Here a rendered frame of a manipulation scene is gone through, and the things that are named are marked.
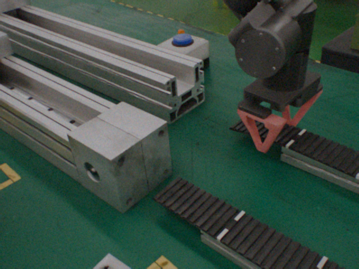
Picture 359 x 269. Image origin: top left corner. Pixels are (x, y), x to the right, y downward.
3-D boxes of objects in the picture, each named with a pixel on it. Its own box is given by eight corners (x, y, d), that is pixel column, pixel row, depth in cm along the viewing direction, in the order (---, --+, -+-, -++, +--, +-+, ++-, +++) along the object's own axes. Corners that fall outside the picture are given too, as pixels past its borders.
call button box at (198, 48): (210, 66, 84) (209, 38, 80) (180, 84, 79) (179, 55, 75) (182, 57, 89) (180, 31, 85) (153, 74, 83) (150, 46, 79)
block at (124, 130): (183, 165, 58) (179, 113, 53) (123, 214, 51) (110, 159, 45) (142, 143, 63) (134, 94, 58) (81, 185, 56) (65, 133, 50)
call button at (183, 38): (196, 43, 81) (196, 35, 80) (183, 50, 79) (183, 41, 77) (182, 40, 83) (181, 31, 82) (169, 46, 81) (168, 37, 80)
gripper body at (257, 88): (240, 101, 53) (243, 51, 49) (280, 73, 59) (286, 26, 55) (282, 116, 50) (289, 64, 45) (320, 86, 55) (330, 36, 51)
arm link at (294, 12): (325, -8, 47) (279, -12, 50) (305, 10, 42) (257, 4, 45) (315, 46, 51) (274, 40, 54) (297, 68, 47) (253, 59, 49)
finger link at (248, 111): (234, 149, 58) (235, 95, 52) (261, 128, 62) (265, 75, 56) (273, 168, 54) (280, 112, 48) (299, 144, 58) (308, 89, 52)
